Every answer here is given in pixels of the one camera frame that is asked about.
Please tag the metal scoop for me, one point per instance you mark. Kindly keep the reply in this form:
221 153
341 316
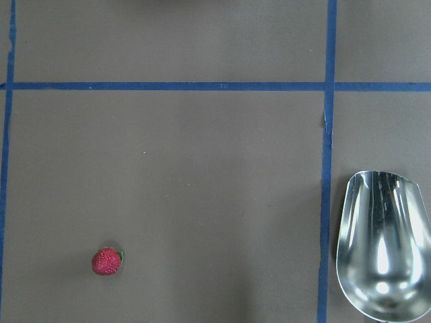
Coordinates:
383 247

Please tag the red strawberry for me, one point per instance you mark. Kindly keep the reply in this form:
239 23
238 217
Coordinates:
107 261

